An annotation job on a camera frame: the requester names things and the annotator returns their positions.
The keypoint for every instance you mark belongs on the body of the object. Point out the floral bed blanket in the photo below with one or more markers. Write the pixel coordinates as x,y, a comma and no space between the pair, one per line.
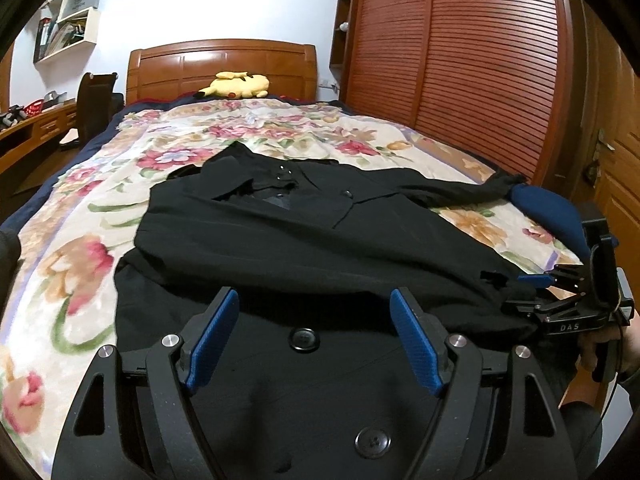
62,302

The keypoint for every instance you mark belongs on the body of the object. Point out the wooden bed headboard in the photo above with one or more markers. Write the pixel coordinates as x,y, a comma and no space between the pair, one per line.
165,73

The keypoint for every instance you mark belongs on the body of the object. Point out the wooden room door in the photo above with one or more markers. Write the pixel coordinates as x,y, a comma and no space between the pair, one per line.
610,124

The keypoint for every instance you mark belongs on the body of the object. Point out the black double-breasted coat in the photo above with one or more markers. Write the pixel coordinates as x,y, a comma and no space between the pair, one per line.
313,383

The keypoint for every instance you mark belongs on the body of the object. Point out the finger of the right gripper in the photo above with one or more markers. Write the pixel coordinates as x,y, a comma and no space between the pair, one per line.
569,277

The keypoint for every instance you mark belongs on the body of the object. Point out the wooden desk cabinet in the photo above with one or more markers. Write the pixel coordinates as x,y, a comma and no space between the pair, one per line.
25,137

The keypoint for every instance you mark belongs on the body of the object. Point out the red basket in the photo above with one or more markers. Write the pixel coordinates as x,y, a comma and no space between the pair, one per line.
34,108

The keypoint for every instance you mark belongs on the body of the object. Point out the dark grey folded garment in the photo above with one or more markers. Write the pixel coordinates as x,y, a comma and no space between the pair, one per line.
10,253

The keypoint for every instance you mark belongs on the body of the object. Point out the wooden louvered wardrobe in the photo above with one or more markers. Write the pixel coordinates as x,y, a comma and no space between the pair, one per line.
492,77

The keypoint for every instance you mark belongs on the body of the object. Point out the navy blue bed sheet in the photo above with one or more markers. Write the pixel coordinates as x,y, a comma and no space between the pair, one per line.
33,198

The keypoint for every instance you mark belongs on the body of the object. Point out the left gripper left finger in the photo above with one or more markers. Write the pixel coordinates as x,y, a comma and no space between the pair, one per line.
132,416

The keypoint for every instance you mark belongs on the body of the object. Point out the person right hand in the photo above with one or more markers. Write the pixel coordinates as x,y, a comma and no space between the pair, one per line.
623,341

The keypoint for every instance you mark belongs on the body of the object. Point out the dark wooden chair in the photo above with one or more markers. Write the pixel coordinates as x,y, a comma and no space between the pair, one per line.
93,109

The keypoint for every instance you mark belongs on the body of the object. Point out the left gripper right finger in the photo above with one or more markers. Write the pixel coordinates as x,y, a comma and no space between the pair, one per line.
495,416

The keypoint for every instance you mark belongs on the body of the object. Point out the white wall shelf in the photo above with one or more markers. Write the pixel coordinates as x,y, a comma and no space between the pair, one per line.
65,27

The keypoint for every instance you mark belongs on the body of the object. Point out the yellow plush toy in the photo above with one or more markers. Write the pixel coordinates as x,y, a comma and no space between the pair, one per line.
236,85

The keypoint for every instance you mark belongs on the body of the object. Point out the navy blue folded garment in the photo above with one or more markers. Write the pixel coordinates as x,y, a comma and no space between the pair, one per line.
557,215

